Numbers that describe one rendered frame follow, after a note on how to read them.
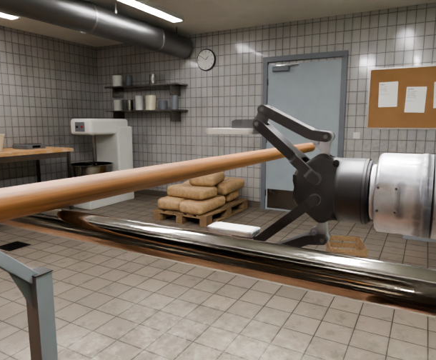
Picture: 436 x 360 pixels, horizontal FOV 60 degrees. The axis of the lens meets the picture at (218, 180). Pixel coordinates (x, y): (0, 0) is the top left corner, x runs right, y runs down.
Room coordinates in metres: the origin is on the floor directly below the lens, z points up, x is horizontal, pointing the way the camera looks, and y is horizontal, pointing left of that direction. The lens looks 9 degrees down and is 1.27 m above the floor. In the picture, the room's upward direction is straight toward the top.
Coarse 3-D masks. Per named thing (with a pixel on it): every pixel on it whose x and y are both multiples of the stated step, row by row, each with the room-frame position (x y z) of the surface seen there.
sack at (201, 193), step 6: (168, 186) 4.89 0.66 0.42; (174, 186) 4.83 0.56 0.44; (180, 186) 4.79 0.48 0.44; (186, 186) 4.76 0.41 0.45; (192, 186) 4.76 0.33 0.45; (204, 186) 4.75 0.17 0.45; (210, 186) 4.75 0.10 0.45; (168, 192) 4.86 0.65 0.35; (174, 192) 4.79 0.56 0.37; (180, 192) 4.73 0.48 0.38; (186, 192) 4.68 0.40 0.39; (192, 192) 4.61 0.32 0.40; (198, 192) 4.56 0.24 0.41; (204, 192) 4.58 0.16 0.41; (210, 192) 4.67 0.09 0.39; (216, 192) 4.77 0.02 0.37; (186, 198) 4.71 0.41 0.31; (192, 198) 4.63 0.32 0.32; (198, 198) 4.57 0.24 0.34; (204, 198) 4.59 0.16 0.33
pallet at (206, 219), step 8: (232, 200) 5.45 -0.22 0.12; (240, 200) 5.36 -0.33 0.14; (224, 208) 4.85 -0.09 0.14; (240, 208) 5.37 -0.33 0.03; (160, 216) 4.76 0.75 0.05; (168, 216) 4.91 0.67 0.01; (176, 216) 4.63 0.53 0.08; (184, 216) 4.63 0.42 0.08; (192, 216) 4.51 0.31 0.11; (200, 216) 4.46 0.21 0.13; (208, 216) 4.46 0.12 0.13; (224, 216) 4.87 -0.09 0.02; (200, 224) 4.46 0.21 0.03; (208, 224) 4.46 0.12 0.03
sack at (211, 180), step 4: (220, 172) 5.14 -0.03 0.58; (200, 176) 4.76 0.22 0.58; (204, 176) 4.75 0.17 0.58; (208, 176) 4.74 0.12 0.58; (212, 176) 4.74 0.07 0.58; (216, 176) 4.81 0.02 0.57; (220, 176) 5.00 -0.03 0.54; (224, 176) 5.25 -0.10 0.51; (192, 180) 4.77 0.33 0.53; (196, 180) 4.76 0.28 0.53; (200, 180) 4.75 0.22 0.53; (204, 180) 4.74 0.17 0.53; (208, 180) 4.72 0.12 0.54; (212, 180) 4.72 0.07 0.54; (216, 180) 4.77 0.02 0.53; (220, 180) 5.00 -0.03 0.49; (192, 184) 4.79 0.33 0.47; (196, 184) 4.78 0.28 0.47; (200, 184) 4.76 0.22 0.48; (204, 184) 4.74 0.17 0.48; (208, 184) 4.73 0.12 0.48; (212, 184) 4.72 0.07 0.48; (216, 184) 4.86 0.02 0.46
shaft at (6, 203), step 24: (312, 144) 1.22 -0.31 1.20; (144, 168) 0.50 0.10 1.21; (168, 168) 0.54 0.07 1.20; (192, 168) 0.59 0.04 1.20; (216, 168) 0.65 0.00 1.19; (0, 192) 0.33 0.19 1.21; (24, 192) 0.34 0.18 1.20; (48, 192) 0.36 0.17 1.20; (72, 192) 0.39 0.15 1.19; (96, 192) 0.41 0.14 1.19; (120, 192) 0.45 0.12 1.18; (0, 216) 0.32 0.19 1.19
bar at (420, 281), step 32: (32, 224) 0.39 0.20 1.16; (64, 224) 0.37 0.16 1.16; (96, 224) 0.35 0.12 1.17; (128, 224) 0.34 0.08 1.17; (160, 224) 0.33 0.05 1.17; (0, 256) 0.69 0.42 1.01; (160, 256) 0.31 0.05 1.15; (192, 256) 0.29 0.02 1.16; (224, 256) 0.28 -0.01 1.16; (256, 256) 0.27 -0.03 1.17; (288, 256) 0.26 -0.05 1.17; (320, 256) 0.25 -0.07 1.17; (352, 256) 0.25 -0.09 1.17; (32, 288) 0.74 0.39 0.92; (320, 288) 0.25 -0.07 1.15; (352, 288) 0.23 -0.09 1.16; (384, 288) 0.23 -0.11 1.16; (416, 288) 0.22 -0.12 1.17; (32, 320) 0.75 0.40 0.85; (32, 352) 0.75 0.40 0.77
